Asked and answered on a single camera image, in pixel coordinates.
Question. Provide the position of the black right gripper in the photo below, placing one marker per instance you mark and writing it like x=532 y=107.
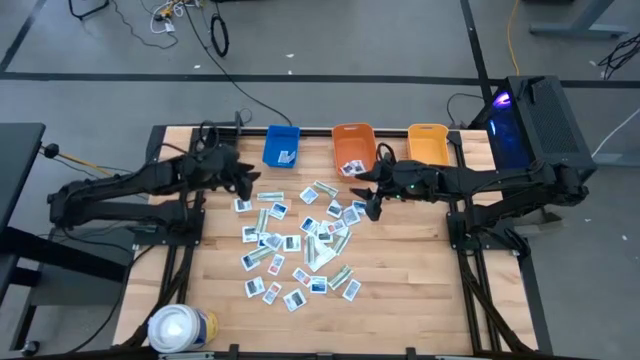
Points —
x=392 y=182

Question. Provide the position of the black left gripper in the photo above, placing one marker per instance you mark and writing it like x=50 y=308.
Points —
x=225 y=170

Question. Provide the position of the white packet dark print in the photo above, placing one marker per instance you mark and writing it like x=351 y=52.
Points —
x=351 y=289
x=292 y=243
x=358 y=166
x=334 y=209
x=249 y=234
x=351 y=216
x=347 y=169
x=254 y=286
x=325 y=234
x=294 y=300
x=243 y=205

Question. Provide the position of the white packet blue print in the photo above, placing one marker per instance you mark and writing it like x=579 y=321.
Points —
x=278 y=210
x=250 y=262
x=359 y=206
x=309 y=195
x=318 y=284
x=272 y=241
x=309 y=225

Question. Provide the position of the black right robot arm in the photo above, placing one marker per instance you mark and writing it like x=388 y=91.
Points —
x=475 y=180

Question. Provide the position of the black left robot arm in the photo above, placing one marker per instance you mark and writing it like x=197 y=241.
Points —
x=125 y=182

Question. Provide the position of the black mesh basket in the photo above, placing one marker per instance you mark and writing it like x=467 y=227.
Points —
x=227 y=137

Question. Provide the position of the orange plastic bin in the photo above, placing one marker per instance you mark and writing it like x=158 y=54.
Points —
x=355 y=145

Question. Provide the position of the blue plastic bin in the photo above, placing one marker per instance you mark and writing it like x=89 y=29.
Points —
x=275 y=140

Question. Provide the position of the yellow plastic bin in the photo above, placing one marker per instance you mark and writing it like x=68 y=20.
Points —
x=429 y=145

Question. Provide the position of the plain white packet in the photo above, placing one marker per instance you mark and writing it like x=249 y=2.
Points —
x=322 y=260

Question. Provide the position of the white tub yellow label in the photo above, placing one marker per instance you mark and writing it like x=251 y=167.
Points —
x=175 y=327

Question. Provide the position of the black computer tower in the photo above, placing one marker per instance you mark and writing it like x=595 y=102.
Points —
x=545 y=130

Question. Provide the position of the black round knob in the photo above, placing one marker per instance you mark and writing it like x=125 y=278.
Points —
x=51 y=150

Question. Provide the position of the black desk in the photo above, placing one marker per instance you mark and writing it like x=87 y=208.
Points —
x=17 y=160

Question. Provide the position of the desk with grey legs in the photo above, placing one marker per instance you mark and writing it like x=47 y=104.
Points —
x=580 y=28

